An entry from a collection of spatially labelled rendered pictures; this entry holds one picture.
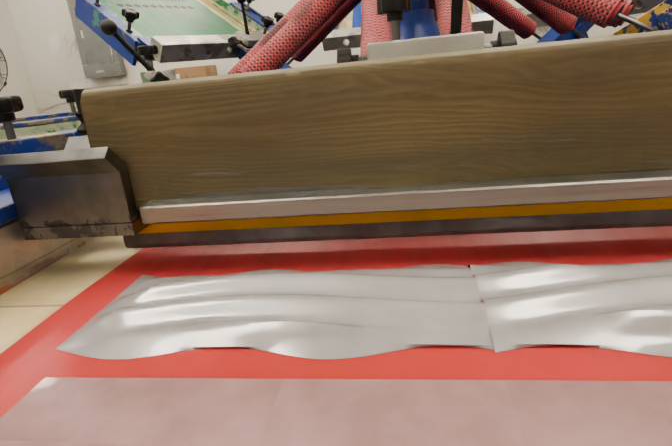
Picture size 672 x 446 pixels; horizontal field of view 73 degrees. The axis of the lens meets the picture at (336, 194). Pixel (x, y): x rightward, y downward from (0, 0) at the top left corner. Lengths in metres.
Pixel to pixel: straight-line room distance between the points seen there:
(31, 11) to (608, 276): 5.60
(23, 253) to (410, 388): 0.24
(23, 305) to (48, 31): 5.32
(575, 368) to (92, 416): 0.16
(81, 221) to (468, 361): 0.22
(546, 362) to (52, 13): 5.48
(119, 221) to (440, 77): 0.19
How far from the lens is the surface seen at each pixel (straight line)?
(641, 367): 0.19
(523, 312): 0.20
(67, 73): 5.50
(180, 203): 0.26
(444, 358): 0.18
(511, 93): 0.24
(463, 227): 0.26
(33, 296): 0.30
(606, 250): 0.27
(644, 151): 0.27
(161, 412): 0.18
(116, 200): 0.28
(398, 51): 0.53
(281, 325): 0.19
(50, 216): 0.31
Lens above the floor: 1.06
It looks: 16 degrees down
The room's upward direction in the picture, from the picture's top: 6 degrees counter-clockwise
